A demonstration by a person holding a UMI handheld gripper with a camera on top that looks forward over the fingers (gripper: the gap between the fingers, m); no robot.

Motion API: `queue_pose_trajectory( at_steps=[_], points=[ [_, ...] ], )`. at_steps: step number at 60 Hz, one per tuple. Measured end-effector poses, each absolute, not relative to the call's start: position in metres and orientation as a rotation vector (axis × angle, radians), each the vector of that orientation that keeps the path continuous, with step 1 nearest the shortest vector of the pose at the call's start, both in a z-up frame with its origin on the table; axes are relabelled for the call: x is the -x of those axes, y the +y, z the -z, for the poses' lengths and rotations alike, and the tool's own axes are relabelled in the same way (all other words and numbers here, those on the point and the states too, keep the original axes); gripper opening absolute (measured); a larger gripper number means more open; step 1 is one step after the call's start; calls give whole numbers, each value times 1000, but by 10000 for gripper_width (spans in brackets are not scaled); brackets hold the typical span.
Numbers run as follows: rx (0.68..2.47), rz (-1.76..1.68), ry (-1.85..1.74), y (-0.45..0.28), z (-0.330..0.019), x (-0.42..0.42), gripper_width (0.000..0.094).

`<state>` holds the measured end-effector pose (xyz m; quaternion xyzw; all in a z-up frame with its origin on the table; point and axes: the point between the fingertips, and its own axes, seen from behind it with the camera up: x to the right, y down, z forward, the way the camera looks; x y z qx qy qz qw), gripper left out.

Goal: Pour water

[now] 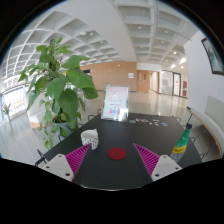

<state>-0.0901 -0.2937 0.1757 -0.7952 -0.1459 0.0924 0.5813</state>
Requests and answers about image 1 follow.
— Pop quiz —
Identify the framed wall picture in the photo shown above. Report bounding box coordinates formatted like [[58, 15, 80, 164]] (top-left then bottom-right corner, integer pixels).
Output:
[[201, 38, 224, 75]]

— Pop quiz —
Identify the green plastic water bottle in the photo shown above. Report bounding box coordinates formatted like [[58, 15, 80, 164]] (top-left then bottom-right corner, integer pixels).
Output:
[[170, 123, 192, 163]]

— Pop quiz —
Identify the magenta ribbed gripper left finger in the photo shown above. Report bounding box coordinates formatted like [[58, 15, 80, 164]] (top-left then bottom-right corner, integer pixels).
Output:
[[42, 144, 91, 181]]

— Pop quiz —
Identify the red round coaster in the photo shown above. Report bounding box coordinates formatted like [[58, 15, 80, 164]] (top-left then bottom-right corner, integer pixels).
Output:
[[108, 148, 126, 160]]

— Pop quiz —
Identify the white polka dot mug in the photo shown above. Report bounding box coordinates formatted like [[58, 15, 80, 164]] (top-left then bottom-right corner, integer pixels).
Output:
[[81, 129, 99, 150]]

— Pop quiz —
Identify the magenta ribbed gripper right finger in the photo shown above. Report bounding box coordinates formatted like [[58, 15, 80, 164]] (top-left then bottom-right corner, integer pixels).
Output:
[[135, 144, 181, 181]]

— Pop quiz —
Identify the large green potted plant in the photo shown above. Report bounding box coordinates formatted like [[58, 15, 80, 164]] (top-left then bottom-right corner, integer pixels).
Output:
[[18, 37, 98, 149]]

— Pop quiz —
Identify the acrylic sign stand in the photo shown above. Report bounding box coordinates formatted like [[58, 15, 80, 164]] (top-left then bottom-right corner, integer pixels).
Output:
[[101, 85, 129, 122]]

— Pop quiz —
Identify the white bench seat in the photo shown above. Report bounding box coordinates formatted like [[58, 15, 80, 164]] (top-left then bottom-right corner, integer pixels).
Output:
[[187, 96, 224, 157]]

